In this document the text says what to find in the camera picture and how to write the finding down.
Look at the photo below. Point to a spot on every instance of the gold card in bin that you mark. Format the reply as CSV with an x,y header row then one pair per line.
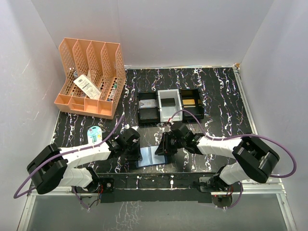
x,y
188,103

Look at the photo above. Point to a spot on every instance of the blue card holder wallet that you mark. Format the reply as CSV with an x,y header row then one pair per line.
x,y
149,158

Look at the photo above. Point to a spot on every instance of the black left bin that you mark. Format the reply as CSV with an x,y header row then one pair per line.
x,y
148,116

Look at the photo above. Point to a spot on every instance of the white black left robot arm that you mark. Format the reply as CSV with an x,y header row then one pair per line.
x,y
55,167

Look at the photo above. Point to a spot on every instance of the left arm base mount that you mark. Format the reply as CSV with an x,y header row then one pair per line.
x,y
103,187

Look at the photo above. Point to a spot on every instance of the orange plastic file organizer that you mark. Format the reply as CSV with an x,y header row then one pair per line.
x,y
95,77

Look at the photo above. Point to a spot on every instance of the black bin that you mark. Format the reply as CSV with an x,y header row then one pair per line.
x,y
198,110
148,116

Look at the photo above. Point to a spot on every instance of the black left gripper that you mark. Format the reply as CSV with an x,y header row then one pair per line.
x,y
136,155

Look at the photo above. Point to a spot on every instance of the round teal tape roll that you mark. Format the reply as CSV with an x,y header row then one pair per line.
x,y
94,134

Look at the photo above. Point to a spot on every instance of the white labelled paper packet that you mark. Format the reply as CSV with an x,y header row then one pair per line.
x,y
87,87

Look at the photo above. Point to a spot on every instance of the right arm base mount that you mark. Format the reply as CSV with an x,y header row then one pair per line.
x,y
213,184

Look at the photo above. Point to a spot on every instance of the white middle bin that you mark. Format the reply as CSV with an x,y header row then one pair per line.
x,y
167,112

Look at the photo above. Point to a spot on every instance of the silver card in bin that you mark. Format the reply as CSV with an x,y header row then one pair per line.
x,y
148,103

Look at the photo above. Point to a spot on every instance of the black right bin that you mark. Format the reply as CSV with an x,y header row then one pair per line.
x,y
198,110

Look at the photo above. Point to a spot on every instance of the black card in bin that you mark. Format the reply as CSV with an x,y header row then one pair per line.
x,y
168,102

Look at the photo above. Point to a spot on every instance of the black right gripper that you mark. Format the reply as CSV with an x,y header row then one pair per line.
x,y
164,147

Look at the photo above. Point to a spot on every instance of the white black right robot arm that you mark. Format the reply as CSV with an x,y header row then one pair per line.
x,y
254,158

